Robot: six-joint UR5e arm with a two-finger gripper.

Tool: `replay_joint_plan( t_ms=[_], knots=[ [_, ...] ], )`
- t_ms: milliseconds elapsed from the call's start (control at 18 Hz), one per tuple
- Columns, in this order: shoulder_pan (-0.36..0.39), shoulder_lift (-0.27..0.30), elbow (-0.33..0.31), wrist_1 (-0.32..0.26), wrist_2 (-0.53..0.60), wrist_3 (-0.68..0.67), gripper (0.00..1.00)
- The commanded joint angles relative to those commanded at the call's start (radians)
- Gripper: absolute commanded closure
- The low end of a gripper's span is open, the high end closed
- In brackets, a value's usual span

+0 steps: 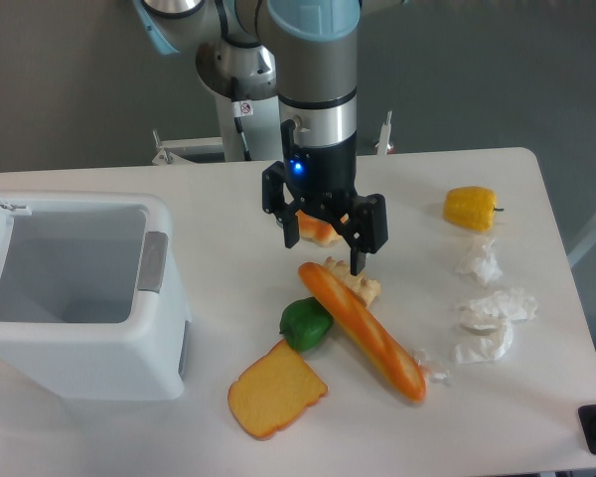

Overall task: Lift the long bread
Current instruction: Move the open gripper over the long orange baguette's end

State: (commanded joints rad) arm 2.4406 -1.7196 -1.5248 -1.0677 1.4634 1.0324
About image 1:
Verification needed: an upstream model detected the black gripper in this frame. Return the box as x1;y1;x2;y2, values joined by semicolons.
262;134;388;275

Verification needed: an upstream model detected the long orange baguette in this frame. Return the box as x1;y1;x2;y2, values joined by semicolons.
298;262;427;403

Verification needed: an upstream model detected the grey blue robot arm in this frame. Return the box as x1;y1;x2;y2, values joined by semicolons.
134;1;388;274

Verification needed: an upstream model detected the small orange bread roll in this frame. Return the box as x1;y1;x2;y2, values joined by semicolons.
296;211;343;247

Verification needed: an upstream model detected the green bell pepper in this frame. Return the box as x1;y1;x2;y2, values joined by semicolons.
279;297;334;353

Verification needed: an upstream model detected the yellow bell pepper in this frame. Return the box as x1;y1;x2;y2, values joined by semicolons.
443;186;503;233

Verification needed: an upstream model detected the orange toast slice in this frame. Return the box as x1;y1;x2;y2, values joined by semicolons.
227;340;328;440

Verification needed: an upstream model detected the upper crumpled white tissue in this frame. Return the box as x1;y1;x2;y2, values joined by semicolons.
455;237;503;287

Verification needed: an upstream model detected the small crumpled tissue piece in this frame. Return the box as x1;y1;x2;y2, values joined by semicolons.
412;349;450;383

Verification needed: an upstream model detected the large crumpled white tissue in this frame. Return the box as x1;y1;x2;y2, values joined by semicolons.
452;288;538;365

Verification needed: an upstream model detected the white plastic bin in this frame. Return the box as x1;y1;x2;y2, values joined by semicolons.
0;192;192;400

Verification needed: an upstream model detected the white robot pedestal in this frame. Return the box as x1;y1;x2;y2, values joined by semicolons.
195;39;283;163

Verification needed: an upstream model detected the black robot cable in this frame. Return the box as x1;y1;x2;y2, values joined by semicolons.
230;77;253;162

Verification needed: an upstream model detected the white metal base frame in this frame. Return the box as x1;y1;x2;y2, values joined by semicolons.
152;109;394;166

